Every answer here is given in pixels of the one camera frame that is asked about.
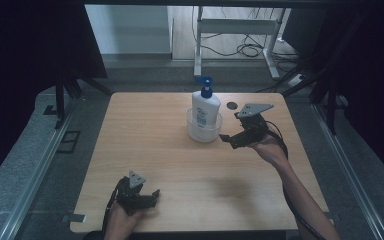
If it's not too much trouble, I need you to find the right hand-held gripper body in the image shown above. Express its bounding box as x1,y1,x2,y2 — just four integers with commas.
234,103,275,145

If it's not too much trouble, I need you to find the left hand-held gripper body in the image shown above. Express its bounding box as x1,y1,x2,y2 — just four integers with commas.
114,170,148,216

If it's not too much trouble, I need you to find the white plastic mesh basket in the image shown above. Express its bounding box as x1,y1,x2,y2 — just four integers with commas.
186,107,223,144

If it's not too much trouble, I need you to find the white blue-pump lotion bottle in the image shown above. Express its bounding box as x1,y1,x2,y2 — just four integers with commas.
191,75,222,130

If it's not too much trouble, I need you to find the person's right hand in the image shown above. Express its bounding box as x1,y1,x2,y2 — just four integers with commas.
248,133,289,167

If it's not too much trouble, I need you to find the person's left hand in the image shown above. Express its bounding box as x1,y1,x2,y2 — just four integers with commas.
103,200,145,240

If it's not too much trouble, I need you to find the white power strip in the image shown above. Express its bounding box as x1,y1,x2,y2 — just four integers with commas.
287,73,305,89

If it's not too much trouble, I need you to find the black tripod stand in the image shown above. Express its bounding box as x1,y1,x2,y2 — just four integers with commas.
281,66,348,136
53,77,114,130

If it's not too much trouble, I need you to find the black curtain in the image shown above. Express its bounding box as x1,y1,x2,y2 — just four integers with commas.
0,0,108,194
281,0,384,192

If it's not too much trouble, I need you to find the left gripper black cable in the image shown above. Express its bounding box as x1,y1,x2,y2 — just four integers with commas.
100,178,128,239

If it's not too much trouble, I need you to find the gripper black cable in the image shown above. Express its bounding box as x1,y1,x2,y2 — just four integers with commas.
263,119,328,240
100,178,128,239

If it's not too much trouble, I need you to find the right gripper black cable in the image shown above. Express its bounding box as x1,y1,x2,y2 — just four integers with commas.
263,119,328,240

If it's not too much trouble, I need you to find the black floor cable bundle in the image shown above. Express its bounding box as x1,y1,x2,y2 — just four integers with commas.
200,33,266,59

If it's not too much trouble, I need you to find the white metal desk frame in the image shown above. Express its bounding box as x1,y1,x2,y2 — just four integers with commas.
193,5,287,81

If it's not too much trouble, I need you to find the aluminium floor rail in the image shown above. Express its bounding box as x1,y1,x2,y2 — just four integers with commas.
311,103,384,240
0,99,78,240

